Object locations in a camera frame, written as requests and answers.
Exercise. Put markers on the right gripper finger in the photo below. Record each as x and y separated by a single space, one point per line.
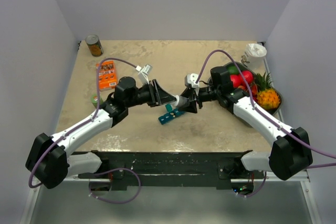
189 93
189 107

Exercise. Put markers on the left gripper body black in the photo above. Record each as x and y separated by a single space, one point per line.
153 98

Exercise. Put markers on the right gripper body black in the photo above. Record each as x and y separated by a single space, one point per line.
198 98

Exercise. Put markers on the white vitamin pill bottle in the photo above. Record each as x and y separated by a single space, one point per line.
180 102

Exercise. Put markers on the teal weekly pill organizer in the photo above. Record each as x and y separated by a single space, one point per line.
166 118

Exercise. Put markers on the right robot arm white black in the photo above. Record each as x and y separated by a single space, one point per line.
289 147

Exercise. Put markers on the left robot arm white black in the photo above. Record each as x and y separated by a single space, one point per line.
48 159

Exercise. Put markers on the red apple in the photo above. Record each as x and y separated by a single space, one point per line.
235 79
248 76

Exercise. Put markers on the green lime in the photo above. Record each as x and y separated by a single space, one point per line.
233 70

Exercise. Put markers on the grey fruit tray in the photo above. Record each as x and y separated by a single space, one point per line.
223 90

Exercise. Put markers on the orange snack box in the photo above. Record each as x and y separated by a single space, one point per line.
107 76

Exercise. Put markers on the green tape roll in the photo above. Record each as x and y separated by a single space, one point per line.
96 99

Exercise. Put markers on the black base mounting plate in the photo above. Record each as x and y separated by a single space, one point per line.
167 169

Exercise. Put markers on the small pineapple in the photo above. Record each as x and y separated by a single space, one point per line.
267 96

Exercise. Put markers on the white paper cup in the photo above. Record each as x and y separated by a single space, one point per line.
253 56

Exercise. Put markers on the tin food can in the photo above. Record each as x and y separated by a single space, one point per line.
94 45

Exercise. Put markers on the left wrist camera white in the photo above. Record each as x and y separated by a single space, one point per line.
143 73

